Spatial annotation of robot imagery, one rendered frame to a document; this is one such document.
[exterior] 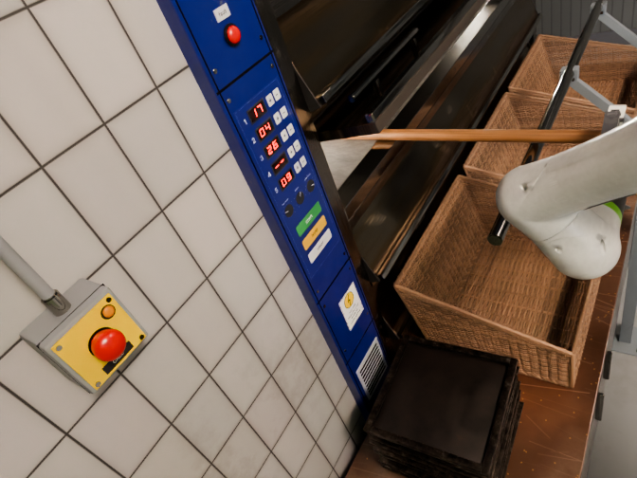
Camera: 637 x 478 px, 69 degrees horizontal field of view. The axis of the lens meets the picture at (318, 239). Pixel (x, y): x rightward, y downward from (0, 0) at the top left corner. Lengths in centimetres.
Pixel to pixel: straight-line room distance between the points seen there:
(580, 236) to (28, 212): 79
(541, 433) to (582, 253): 65
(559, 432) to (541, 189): 77
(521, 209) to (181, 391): 64
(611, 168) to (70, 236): 70
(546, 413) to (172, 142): 113
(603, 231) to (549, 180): 15
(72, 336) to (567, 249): 73
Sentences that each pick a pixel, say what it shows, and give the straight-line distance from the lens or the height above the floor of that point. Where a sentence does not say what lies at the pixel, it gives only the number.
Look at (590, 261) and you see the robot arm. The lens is 86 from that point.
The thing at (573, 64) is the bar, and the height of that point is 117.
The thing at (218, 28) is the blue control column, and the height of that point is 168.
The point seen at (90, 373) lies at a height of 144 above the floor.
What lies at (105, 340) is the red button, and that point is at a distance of 62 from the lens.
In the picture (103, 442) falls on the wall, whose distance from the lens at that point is 81.
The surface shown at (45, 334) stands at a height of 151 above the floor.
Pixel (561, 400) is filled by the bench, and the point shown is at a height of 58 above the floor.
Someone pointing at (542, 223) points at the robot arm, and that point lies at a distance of 83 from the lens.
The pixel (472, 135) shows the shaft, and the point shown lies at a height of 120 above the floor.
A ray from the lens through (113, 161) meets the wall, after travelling 70.
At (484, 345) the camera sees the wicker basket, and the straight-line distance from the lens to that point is 142.
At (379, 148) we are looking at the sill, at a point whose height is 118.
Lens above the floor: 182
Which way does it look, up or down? 37 degrees down
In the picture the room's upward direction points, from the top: 23 degrees counter-clockwise
